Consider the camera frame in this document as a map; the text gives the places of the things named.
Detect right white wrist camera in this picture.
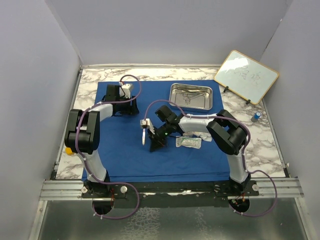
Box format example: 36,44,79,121
140,118,155,134

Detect blue surgical drape cloth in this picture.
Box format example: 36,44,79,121
97,81,230,182

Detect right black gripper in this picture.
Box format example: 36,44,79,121
147,123,172,153

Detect small whiteboard with wooden frame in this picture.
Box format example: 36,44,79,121
214,50,279,105

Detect purple cable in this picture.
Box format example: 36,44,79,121
74,74,142,221
143,99,278,218

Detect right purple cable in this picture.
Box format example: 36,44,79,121
143,99,278,218

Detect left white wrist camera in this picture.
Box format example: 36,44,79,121
119,83,134,99

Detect purple patterned packet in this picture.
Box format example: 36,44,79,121
183,131,198,138

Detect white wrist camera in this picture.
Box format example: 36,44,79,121
119,83,134,99
140,118,155,134

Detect white gauze pieces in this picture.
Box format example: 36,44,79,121
194,131,212,142

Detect clear green suture packet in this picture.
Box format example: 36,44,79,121
175,136,202,149

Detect small blue cap bottle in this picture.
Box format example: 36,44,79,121
251,112,262,123

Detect silver scalpel handle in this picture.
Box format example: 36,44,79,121
142,127,147,146

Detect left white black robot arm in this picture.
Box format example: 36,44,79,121
64,83,139,198

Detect yellow grey block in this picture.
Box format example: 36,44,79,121
65,147,74,156

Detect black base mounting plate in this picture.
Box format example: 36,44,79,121
81,180,259,209

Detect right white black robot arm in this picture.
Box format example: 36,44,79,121
140,105,251,196

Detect stainless steel instrument tray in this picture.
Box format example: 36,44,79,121
169,83,213,112

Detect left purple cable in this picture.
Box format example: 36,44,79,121
74,74,142,221

